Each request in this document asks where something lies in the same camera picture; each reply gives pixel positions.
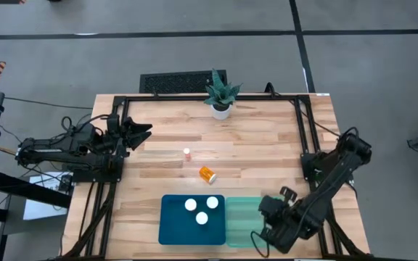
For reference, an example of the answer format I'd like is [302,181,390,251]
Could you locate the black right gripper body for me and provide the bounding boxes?
[259,195,286,228]

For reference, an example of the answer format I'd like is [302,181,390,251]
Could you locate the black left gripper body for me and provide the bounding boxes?
[103,114,132,153]

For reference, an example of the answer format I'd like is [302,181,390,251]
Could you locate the large orange pill bottle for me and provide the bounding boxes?
[198,165,218,185]

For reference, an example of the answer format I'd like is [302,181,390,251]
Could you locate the light green translucent bin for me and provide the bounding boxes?
[225,196,281,249]

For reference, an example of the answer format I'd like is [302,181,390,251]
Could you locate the blue plastic bin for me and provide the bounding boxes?
[157,194,227,246]

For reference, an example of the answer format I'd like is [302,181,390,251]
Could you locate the small black device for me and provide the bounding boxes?
[58,173,74,193]

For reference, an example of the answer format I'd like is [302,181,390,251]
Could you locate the green plant in white pot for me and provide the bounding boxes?
[203,67,243,121]

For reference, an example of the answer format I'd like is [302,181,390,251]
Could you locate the black stand beam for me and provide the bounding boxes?
[0,172,73,210]

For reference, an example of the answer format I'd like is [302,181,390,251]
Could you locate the white paper sheet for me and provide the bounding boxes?
[22,173,74,221]

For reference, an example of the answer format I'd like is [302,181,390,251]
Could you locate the black metal table frame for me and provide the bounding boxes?
[62,93,369,260]

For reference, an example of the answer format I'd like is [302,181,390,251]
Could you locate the black floor cable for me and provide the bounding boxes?
[4,96,94,110]

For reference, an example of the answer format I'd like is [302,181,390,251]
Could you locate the black table cable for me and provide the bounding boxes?
[265,82,341,138]

